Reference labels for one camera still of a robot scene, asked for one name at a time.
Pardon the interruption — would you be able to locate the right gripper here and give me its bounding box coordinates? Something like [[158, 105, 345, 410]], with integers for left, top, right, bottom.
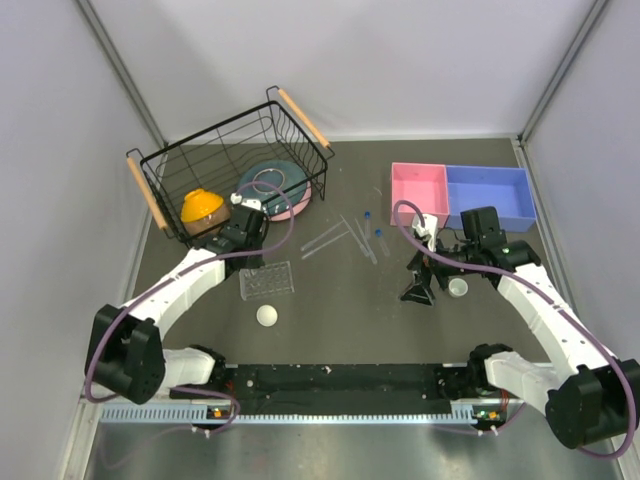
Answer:
[[399, 235, 480, 305]]

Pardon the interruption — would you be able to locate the blue capped tube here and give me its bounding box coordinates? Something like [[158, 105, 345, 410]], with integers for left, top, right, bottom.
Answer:
[[364, 211, 372, 242], [375, 229, 390, 257]]

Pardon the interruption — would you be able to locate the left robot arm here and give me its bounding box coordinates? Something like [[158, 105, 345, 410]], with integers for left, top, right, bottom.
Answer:
[[85, 206, 268, 405]]

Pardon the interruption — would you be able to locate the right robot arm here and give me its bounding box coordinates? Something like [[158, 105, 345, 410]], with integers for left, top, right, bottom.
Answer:
[[392, 200, 639, 459]]

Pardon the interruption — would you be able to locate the small white cup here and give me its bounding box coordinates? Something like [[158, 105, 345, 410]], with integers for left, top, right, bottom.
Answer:
[[448, 278, 469, 298]]

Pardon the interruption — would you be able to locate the yellow and brown bowl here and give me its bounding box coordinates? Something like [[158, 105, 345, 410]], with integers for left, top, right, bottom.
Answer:
[[180, 188, 231, 239]]

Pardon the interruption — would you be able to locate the blue ceramic plate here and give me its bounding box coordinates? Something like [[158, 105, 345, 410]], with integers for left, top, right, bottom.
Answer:
[[236, 159, 307, 218]]

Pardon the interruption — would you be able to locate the pink ceramic plate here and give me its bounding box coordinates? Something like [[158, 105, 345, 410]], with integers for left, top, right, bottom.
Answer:
[[263, 182, 313, 222]]

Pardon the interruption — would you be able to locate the clear test tube rack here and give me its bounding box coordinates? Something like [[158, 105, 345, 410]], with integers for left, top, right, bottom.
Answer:
[[239, 261, 295, 301]]

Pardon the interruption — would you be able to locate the clear pipette long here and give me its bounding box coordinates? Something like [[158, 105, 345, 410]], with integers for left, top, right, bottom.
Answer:
[[300, 221, 344, 252]]

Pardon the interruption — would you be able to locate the white round lid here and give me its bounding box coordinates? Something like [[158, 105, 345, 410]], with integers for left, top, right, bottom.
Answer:
[[256, 305, 278, 327]]

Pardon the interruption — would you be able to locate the pink plastic bin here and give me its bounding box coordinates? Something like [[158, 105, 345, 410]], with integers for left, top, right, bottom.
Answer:
[[390, 162, 450, 227]]

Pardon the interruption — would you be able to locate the blue plastic bin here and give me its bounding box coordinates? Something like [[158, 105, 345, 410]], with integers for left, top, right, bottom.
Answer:
[[446, 165, 537, 233]]

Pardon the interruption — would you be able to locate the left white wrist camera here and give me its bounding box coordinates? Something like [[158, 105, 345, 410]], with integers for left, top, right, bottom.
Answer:
[[229, 192, 263, 213]]

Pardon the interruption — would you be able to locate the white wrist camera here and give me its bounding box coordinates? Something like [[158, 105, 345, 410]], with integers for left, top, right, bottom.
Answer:
[[411, 214, 438, 252], [229, 192, 263, 213]]

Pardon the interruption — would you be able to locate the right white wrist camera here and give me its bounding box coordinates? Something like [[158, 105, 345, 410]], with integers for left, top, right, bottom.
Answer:
[[411, 214, 438, 252]]

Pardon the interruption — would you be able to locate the black wire dish basket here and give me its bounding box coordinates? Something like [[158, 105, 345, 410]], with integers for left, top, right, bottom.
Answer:
[[127, 85, 335, 246]]

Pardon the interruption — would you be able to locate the grey slotted cable duct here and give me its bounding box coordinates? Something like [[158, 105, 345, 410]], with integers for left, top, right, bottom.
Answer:
[[100, 403, 506, 425]]

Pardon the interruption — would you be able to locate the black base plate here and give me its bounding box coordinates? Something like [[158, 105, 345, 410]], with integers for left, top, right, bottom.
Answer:
[[168, 362, 501, 415]]

